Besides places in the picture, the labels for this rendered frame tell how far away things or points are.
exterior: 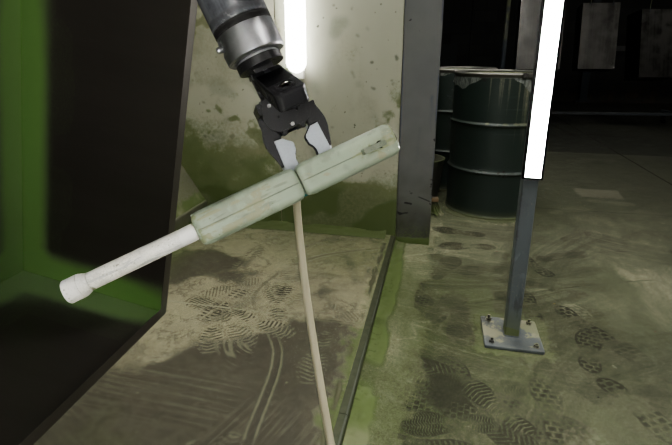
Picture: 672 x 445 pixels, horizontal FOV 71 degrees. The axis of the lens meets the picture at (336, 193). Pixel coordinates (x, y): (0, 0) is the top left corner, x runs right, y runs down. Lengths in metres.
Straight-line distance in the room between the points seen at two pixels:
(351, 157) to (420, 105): 1.77
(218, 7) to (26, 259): 0.78
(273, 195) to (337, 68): 1.86
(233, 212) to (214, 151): 2.12
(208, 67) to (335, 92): 0.71
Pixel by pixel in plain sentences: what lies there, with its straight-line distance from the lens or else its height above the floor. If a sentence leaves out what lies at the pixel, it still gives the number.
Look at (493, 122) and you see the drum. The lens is 2.92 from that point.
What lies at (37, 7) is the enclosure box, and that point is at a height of 1.08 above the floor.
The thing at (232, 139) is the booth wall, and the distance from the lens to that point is 2.69.
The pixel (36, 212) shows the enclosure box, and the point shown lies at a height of 0.67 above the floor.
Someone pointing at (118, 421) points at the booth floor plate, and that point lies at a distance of 1.54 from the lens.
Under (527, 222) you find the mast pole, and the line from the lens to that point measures 1.71.
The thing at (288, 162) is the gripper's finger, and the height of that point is 0.85.
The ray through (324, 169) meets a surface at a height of 0.85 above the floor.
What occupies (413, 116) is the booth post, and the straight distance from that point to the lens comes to 2.43.
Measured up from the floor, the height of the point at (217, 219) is 0.79.
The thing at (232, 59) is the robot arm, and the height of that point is 0.99.
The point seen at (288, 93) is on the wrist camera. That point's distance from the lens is 0.62.
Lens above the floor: 1.00
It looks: 17 degrees down
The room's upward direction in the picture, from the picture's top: straight up
